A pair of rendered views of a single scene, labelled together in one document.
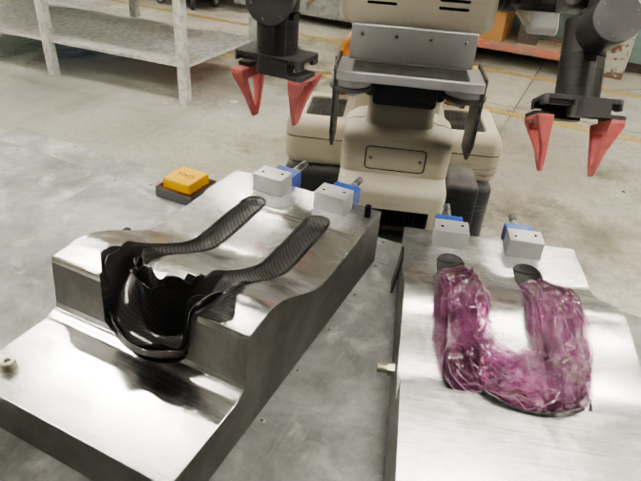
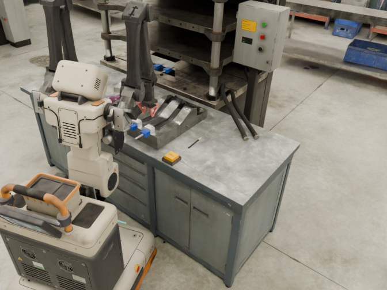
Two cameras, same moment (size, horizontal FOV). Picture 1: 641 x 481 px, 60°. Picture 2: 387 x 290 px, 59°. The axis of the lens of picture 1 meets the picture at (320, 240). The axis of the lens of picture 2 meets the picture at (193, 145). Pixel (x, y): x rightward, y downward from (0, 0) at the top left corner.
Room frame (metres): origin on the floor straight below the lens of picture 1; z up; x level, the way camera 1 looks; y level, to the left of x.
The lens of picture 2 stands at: (2.38, 0.70, 1.99)
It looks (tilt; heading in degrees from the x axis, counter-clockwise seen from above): 35 degrees down; 192
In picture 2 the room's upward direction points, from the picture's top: 2 degrees clockwise
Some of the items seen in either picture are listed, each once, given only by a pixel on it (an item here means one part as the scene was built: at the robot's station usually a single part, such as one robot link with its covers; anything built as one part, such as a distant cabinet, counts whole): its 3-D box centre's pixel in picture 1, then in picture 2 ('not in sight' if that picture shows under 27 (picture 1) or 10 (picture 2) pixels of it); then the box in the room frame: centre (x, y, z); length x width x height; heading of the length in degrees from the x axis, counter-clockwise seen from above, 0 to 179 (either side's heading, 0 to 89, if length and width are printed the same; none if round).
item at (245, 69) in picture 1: (263, 85); (150, 109); (0.80, 0.10, 1.05); 0.07 x 0.07 x 0.09; 66
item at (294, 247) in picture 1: (226, 246); (166, 110); (0.57, 0.12, 0.92); 0.35 x 0.16 x 0.09; 156
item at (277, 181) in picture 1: (287, 177); (144, 133); (0.83, 0.06, 0.89); 0.13 x 0.05 x 0.05; 156
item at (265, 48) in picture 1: (277, 37); (147, 96); (0.80, 0.08, 1.12); 0.10 x 0.07 x 0.07; 66
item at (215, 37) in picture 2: not in sight; (185, 18); (-0.48, -0.04, 1.20); 1.29 x 0.83 x 0.19; 66
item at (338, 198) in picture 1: (345, 194); (131, 127); (0.79, -0.03, 0.89); 0.13 x 0.05 x 0.05; 156
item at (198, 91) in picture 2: not in sight; (182, 67); (-0.48, -0.06, 0.76); 1.30 x 0.84 x 0.07; 66
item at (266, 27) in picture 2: not in sight; (249, 105); (0.01, 0.61, 0.74); 0.31 x 0.22 x 1.47; 66
